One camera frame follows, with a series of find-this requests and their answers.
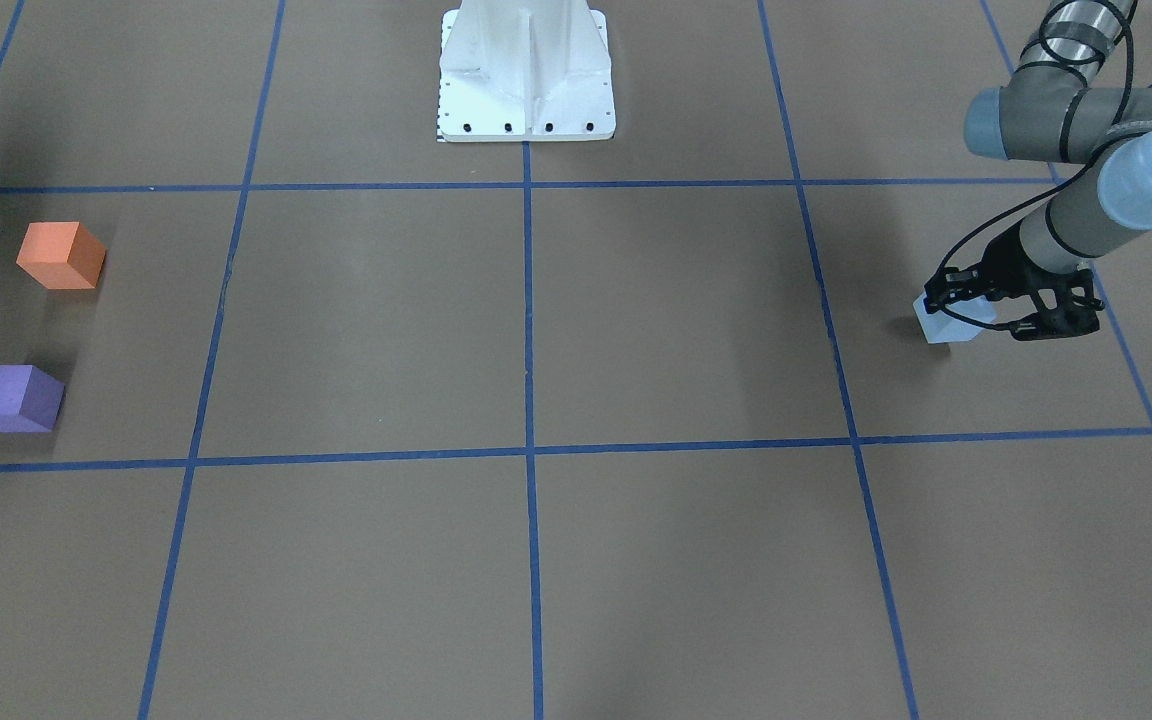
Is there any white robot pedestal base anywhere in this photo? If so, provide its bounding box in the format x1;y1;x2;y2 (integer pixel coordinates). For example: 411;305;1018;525
435;1;617;143

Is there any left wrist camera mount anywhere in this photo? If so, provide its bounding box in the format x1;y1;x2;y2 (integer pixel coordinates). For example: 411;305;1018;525
1005;266;1106;342

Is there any purple foam block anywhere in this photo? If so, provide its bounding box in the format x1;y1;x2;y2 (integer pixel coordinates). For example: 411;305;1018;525
0;365;67;433

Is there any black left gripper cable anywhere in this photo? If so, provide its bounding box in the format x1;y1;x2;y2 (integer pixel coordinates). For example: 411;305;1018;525
934;0;1137;331

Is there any light blue foam block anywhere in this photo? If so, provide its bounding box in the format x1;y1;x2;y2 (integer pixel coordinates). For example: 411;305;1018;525
911;293;996;344

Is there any orange foam block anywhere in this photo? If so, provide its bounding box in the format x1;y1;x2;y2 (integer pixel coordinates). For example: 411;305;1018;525
15;222;108;291

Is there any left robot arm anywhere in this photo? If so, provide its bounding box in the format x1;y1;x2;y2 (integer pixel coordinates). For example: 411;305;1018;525
922;1;1152;341

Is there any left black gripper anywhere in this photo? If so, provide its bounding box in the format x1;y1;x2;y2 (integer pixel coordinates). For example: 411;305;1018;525
924;222;1087;323

